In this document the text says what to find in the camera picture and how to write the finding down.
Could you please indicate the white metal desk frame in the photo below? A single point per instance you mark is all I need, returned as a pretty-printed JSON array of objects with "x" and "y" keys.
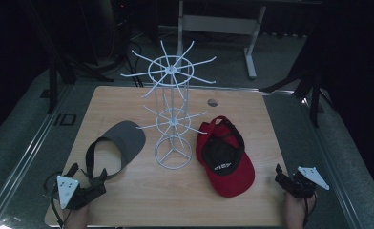
[{"x": 220, "y": 24}]

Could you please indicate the person's left hand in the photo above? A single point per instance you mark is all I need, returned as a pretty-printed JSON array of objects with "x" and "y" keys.
[{"x": 77, "y": 218}]

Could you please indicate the black rectangular floor frame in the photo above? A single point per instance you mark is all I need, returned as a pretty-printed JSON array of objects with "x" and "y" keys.
[{"x": 61, "y": 119}]

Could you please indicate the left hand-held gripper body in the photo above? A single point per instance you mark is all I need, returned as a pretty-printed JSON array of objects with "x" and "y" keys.
[{"x": 68, "y": 191}]

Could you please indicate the grey sun visor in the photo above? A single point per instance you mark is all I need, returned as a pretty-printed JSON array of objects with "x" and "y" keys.
[{"x": 128, "y": 140}]

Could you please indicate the person's right hand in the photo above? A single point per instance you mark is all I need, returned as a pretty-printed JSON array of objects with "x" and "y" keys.
[{"x": 296, "y": 213}]

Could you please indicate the black metal stand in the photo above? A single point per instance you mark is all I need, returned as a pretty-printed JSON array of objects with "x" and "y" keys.
[
  {"x": 314, "y": 95},
  {"x": 53, "y": 86}
]

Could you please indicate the red baseball cap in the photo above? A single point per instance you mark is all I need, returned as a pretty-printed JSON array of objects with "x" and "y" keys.
[{"x": 229, "y": 171}]

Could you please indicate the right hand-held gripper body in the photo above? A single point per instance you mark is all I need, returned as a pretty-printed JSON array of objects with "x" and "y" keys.
[{"x": 299, "y": 186}]

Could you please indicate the round table grommet hole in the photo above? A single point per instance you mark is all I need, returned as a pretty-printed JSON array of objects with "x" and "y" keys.
[{"x": 212, "y": 102}]

